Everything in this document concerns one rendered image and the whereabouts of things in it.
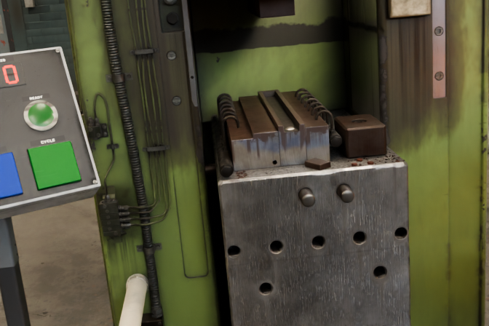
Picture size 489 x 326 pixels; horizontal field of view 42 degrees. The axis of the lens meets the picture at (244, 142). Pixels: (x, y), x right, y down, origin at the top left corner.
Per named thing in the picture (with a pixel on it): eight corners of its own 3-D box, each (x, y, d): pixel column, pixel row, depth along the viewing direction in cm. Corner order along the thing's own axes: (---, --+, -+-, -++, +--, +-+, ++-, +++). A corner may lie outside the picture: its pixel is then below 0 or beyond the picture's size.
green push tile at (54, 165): (82, 179, 111) (70, 139, 113) (38, 189, 107) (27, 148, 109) (80, 182, 113) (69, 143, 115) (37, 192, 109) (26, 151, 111)
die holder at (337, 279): (412, 359, 137) (408, 161, 126) (237, 380, 135) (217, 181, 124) (350, 252, 191) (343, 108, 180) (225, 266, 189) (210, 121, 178)
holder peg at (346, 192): (355, 202, 123) (354, 189, 122) (341, 204, 123) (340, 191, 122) (350, 196, 127) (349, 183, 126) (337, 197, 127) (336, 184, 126)
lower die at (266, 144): (330, 161, 131) (328, 121, 129) (233, 171, 130) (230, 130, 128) (297, 118, 172) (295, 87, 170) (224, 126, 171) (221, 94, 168)
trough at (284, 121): (304, 130, 129) (304, 123, 129) (279, 132, 129) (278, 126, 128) (278, 94, 170) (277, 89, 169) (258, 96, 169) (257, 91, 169)
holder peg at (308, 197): (316, 207, 123) (315, 193, 122) (302, 208, 122) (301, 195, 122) (312, 199, 127) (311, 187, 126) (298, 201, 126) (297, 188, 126)
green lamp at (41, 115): (54, 127, 112) (50, 103, 111) (27, 130, 112) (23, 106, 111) (57, 124, 115) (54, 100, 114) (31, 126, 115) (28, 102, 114)
